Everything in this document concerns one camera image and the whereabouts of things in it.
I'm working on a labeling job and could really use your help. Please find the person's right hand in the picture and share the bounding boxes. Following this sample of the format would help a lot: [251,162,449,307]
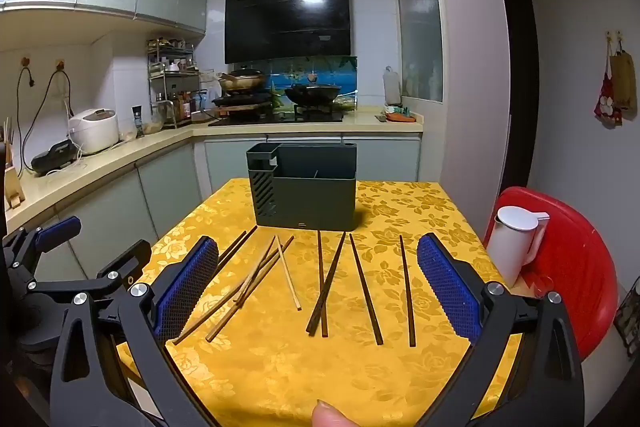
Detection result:
[311,399,357,427]

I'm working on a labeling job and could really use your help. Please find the orange dish cloth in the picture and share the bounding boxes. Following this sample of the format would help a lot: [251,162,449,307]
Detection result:
[384,106,417,124]

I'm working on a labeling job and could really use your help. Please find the black gas stove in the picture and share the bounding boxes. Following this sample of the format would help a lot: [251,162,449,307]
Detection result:
[207,104,346,128]

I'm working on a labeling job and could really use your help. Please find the black patterned object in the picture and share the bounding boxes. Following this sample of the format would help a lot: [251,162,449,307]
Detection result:
[612,277,640,358]

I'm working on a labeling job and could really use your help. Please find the yellow floral tablecloth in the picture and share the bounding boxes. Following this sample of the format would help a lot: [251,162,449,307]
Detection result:
[115,178,523,427]

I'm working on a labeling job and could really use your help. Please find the wooden stand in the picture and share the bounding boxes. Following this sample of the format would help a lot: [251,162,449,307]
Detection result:
[2,167,26,210]

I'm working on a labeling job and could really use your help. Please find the dark green utensil holder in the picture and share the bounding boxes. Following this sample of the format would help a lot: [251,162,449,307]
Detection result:
[246,142,359,230]

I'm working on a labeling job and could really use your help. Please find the brown wooden chopstick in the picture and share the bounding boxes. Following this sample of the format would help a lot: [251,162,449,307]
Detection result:
[206,235,295,343]
[233,235,277,305]
[215,225,258,279]
[217,231,248,265]
[173,252,277,347]

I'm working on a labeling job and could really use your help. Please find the black grill pan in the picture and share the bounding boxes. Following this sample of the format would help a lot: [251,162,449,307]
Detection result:
[211,91,271,108]

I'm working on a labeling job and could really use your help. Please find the black power cable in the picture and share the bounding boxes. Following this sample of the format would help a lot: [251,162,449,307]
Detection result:
[14,56,37,172]
[22,59,73,162]

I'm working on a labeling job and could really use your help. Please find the brown wok with lid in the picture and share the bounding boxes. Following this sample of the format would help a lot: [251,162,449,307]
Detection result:
[218,67,268,92]

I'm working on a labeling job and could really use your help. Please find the white electric kettle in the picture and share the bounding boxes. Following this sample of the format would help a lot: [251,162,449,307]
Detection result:
[486,205,551,285]

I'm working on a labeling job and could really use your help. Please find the white rice cooker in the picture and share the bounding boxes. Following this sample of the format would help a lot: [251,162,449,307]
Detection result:
[67,108,120,156]

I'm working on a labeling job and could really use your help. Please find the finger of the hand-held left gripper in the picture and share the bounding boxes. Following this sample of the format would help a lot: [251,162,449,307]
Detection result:
[20,239,152,303]
[2,215,82,268]

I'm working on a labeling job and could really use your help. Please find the black wok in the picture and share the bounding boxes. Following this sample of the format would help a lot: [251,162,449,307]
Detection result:
[284,82,342,106]

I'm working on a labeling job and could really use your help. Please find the blue backsplash picture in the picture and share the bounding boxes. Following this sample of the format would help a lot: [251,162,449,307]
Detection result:
[267,56,359,105]

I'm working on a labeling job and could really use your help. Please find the metal spice rack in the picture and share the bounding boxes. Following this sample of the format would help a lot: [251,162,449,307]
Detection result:
[146,38,201,128]

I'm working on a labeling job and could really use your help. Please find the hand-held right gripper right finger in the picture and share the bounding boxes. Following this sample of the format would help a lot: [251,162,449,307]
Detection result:
[416,232,586,427]

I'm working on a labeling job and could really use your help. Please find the black countertop appliance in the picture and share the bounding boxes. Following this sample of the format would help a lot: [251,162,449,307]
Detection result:
[31,139,78,174]

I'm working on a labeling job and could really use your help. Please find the red hanging bag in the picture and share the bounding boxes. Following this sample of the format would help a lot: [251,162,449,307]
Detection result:
[594,39,624,128]

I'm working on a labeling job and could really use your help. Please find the beige kitchen countertop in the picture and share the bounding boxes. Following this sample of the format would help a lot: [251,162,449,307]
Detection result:
[0,104,425,220]

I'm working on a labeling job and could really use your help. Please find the white plastic bottle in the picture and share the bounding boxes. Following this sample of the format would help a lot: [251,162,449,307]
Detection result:
[382,67,403,106]

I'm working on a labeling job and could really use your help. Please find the red plastic stool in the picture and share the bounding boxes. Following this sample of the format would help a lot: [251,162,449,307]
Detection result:
[482,187,618,365]

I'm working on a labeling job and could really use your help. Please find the black range hood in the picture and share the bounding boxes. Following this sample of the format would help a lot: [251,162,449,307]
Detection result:
[224,0,351,64]

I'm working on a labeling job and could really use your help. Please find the pale green lower cabinets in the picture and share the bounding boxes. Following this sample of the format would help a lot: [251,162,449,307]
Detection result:
[30,137,423,268]

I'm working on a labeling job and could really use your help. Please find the frosted glass window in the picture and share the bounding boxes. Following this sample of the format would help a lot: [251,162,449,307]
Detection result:
[391,0,445,104]

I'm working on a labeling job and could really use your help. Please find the tan hanging bag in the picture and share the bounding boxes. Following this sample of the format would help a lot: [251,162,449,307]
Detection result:
[609,38,638,112]

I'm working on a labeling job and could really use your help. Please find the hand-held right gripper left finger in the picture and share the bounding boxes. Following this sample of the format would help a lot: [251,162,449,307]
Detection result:
[47,236,221,427]

